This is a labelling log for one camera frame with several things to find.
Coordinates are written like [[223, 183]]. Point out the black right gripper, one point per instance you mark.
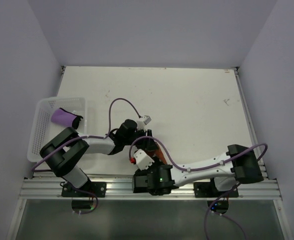
[[144, 171]]

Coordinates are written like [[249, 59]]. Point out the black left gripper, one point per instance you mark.
[[147, 144]]

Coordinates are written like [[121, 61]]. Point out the rust orange towel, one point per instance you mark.
[[157, 153]]

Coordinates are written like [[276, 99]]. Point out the purple grey microfiber towel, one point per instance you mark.
[[66, 119]]

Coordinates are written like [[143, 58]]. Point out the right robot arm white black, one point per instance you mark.
[[238, 165]]

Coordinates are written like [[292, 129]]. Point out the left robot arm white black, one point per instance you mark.
[[64, 151]]

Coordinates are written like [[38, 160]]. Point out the white perforated plastic basket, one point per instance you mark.
[[43, 129]]

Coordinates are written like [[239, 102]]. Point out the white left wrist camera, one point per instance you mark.
[[144, 121]]

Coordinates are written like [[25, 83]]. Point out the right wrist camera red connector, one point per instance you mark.
[[142, 160]]

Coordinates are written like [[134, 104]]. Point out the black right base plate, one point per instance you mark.
[[206, 190]]

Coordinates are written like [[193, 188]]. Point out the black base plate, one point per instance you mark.
[[97, 187], [206, 190]]

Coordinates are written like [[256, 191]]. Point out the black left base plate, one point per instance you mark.
[[97, 187]]

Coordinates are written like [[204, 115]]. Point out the aluminium mounting rail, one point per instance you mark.
[[119, 187]]

